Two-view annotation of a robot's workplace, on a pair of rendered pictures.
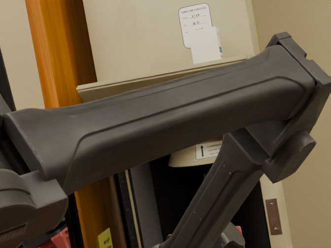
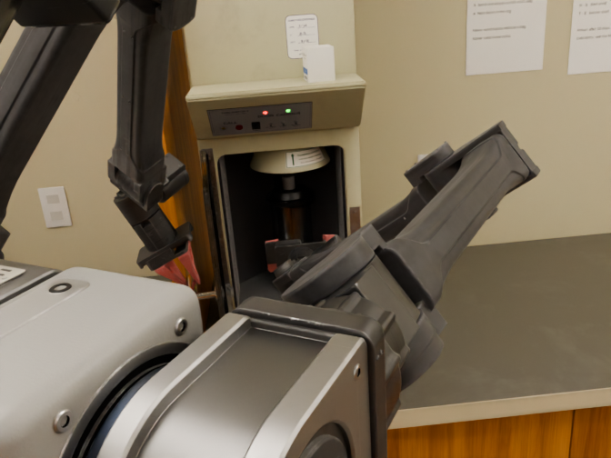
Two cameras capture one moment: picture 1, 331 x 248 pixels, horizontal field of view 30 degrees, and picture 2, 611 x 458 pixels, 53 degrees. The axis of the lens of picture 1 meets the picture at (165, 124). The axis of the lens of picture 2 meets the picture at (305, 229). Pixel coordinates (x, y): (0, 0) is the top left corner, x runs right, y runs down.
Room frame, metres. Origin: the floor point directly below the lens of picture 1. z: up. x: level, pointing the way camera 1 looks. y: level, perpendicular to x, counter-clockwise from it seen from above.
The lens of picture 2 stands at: (0.03, 0.31, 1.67)
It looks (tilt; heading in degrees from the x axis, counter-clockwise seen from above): 21 degrees down; 342
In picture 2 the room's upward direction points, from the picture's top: 4 degrees counter-clockwise
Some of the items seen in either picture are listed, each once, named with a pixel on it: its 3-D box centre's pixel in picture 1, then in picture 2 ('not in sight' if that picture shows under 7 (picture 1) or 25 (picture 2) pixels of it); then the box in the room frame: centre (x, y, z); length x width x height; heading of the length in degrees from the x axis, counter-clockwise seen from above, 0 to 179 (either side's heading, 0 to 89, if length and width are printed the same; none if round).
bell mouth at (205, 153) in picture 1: (207, 145); (288, 150); (1.30, -0.08, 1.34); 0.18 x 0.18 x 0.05
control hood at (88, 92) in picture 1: (170, 96); (277, 110); (1.15, -0.02, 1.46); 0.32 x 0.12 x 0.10; 75
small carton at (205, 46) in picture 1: (206, 46); (318, 63); (1.13, -0.10, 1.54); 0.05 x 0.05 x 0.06; 80
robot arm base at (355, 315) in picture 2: not in sight; (333, 373); (0.34, 0.20, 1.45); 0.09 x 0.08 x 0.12; 44
